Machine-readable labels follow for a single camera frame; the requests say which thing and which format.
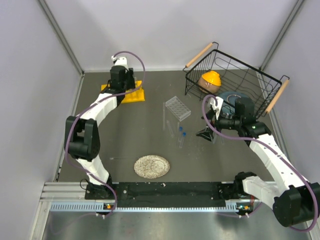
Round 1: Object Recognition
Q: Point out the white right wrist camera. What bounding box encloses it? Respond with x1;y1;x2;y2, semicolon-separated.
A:
209;97;224;120

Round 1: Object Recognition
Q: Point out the black wire basket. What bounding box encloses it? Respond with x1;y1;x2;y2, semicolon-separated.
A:
183;41;290;119

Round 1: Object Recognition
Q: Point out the speckled white plate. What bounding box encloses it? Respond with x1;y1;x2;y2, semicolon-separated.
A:
133;155;170;179

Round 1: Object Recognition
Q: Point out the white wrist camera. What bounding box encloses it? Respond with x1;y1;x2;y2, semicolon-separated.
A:
209;97;224;120
111;55;129;70

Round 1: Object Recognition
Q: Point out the blue plate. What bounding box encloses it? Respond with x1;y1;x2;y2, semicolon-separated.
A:
218;91;255;119

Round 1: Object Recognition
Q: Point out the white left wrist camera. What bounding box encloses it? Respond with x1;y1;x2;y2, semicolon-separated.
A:
111;55;129;70

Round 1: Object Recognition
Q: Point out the yellow brown bowl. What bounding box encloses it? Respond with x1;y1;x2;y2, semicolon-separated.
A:
198;70;222;94

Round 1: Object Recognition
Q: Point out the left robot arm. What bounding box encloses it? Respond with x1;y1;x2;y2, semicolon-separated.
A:
64;63;136;200

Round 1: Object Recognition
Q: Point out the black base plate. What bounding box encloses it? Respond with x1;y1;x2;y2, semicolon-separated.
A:
84;181;238;208

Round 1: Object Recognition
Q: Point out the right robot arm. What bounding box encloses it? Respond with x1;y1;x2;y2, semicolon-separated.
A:
200;94;320;232

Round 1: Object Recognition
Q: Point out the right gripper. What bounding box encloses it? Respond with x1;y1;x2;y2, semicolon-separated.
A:
196;108;242;142

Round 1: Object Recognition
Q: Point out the clear plastic tube rack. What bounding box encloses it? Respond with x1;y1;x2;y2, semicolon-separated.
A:
165;96;191;122

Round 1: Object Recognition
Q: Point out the yellow test tube rack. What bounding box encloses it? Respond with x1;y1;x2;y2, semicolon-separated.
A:
100;76;147;104

